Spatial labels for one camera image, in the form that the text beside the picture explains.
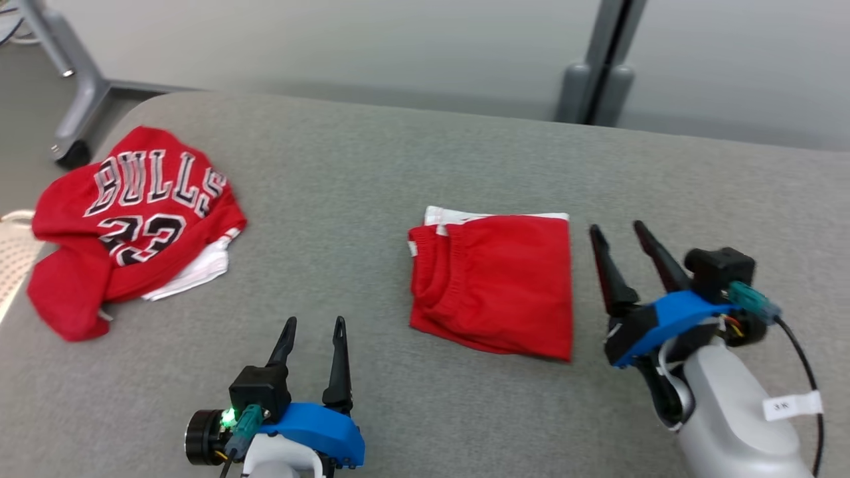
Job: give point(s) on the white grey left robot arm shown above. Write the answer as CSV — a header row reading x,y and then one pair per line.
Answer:
x,y
279,461

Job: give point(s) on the grey rounded post foot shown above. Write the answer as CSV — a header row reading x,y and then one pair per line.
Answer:
x,y
572,93
617,96

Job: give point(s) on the red Bulls basketball jersey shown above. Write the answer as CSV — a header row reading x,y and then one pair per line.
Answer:
x,y
73,212

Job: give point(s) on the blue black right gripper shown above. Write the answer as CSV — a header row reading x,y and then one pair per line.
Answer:
x,y
677,315

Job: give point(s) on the grey table leg with caster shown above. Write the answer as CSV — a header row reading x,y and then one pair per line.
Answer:
x,y
83,79

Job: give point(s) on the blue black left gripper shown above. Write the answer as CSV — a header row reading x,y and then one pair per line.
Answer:
x,y
319,428

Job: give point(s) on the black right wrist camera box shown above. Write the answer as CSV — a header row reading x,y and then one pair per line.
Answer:
x,y
720,269

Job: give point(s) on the grey partition post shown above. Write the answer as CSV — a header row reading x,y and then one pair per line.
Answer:
x,y
607,33

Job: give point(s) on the red shorts with white trim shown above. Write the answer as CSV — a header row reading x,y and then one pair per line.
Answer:
x,y
505,285

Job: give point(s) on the white laundry basket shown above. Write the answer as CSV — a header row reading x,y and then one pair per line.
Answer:
x,y
14,259

